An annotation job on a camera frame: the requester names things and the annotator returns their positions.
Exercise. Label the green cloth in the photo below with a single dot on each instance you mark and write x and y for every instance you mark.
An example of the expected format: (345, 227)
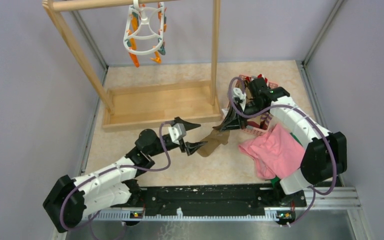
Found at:
(276, 181)

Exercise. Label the white round clip hanger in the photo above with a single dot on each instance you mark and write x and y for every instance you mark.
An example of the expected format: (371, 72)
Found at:
(144, 33)

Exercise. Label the pink plastic basket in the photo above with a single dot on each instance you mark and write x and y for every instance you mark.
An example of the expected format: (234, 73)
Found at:
(253, 124)

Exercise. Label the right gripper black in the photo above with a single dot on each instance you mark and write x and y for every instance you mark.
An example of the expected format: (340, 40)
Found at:
(232, 121)

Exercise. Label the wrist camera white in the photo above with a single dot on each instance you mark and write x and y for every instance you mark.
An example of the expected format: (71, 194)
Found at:
(176, 135)
(239, 97)

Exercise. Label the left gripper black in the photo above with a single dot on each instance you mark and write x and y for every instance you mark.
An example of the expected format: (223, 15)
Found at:
(190, 147)

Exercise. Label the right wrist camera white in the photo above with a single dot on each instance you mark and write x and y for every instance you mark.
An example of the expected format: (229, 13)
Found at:
(239, 97)

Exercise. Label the brown sock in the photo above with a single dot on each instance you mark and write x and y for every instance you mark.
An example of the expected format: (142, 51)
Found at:
(213, 141)

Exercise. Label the pink cloth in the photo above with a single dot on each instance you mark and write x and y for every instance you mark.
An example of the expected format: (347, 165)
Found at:
(259, 150)

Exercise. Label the wooden clothes rack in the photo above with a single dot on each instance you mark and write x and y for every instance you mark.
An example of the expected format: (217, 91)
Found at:
(143, 106)

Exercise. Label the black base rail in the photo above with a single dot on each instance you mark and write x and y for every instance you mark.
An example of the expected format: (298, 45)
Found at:
(212, 203)

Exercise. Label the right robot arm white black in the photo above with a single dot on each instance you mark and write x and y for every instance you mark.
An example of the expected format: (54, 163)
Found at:
(325, 152)

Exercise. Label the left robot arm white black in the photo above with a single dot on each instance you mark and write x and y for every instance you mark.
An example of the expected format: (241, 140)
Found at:
(72, 199)

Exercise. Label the purple striped tan sock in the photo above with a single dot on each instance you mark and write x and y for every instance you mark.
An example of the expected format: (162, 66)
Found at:
(265, 120)

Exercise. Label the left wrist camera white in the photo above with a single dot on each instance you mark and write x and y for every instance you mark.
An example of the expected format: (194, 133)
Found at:
(176, 135)

